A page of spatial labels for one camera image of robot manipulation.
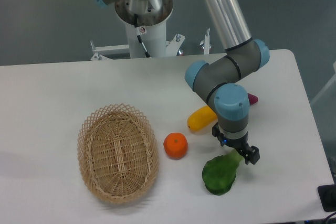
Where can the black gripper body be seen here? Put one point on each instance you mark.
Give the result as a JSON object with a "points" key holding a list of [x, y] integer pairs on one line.
{"points": [[236, 140]]}

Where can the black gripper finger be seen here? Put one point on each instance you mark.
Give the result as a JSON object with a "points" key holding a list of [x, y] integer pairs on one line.
{"points": [[251, 154]]}

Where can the green bok choy vegetable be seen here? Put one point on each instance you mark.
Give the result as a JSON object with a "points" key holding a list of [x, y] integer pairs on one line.
{"points": [[219, 173]]}

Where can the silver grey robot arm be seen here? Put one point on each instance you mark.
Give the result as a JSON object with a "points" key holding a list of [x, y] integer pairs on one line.
{"points": [[215, 83]]}

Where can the yellow mango fruit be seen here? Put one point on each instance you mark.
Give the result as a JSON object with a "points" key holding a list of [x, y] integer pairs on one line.
{"points": [[201, 118]]}

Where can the purple sweet potato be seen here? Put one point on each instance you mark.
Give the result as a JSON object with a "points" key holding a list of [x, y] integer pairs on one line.
{"points": [[252, 99]]}

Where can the orange tangerine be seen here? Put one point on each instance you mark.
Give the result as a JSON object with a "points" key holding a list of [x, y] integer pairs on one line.
{"points": [[175, 145]]}

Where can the black device at table edge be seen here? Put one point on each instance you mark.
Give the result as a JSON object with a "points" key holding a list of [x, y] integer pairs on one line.
{"points": [[327, 197]]}

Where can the woven wicker basket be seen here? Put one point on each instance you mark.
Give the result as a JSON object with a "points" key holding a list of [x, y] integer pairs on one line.
{"points": [[117, 153]]}

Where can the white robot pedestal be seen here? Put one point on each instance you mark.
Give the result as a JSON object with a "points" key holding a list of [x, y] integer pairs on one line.
{"points": [[145, 25]]}

